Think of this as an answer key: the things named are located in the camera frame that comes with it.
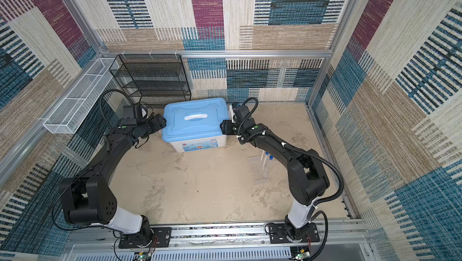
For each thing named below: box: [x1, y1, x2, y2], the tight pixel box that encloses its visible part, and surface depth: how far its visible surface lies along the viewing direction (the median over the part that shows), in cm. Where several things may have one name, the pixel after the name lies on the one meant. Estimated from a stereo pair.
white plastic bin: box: [169, 134, 228, 154], surface depth 96 cm
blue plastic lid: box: [162, 98, 229, 143], surface depth 93 cm
